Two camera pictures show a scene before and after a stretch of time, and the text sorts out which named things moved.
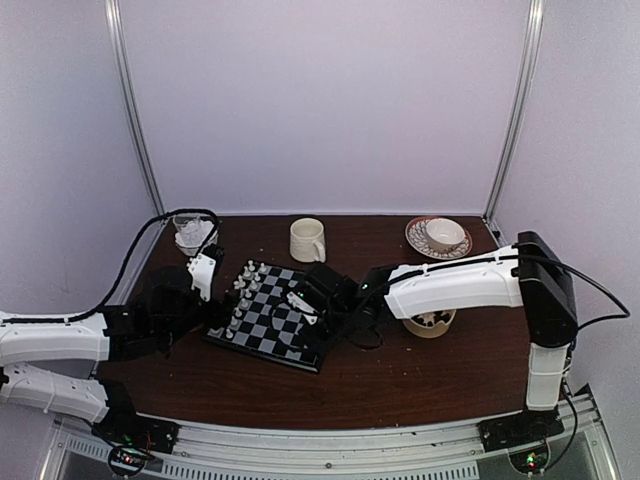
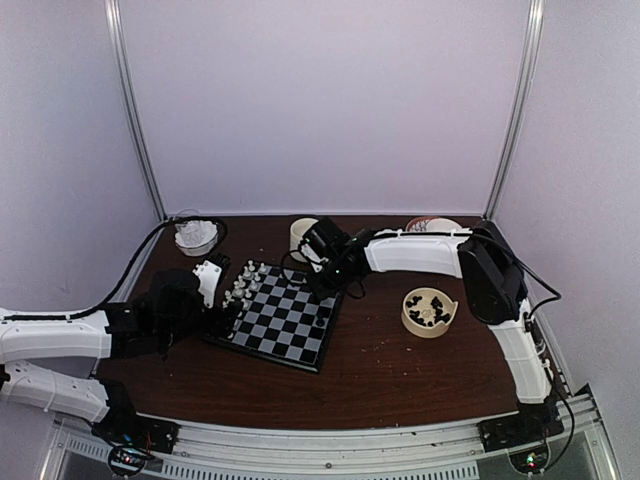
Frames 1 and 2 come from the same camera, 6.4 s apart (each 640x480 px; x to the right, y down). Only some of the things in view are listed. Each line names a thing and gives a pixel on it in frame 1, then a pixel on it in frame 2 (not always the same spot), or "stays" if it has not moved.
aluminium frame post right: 527,70 stays
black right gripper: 318,345 to 322,291
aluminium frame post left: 116,23 stays
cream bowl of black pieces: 430,324 stays
